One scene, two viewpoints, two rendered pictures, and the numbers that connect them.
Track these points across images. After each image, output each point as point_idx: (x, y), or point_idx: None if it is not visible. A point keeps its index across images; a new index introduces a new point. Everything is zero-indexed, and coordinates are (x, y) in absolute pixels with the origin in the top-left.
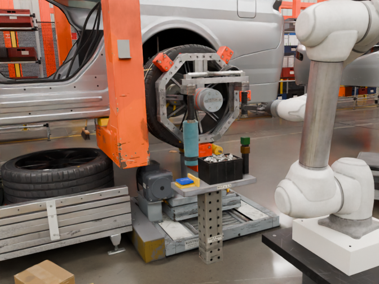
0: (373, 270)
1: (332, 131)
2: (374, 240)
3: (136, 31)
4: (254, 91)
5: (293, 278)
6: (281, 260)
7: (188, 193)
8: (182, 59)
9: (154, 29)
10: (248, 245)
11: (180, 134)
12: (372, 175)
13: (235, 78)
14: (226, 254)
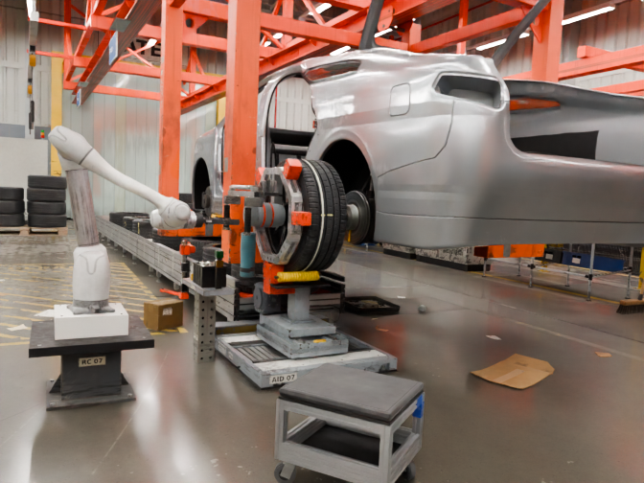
0: (51, 329)
1: (75, 219)
2: (58, 310)
3: (230, 150)
4: (401, 225)
5: (149, 382)
6: (184, 381)
7: (183, 281)
8: (264, 173)
9: (326, 143)
10: (219, 373)
11: (260, 247)
12: (79, 264)
13: (247, 193)
14: (206, 364)
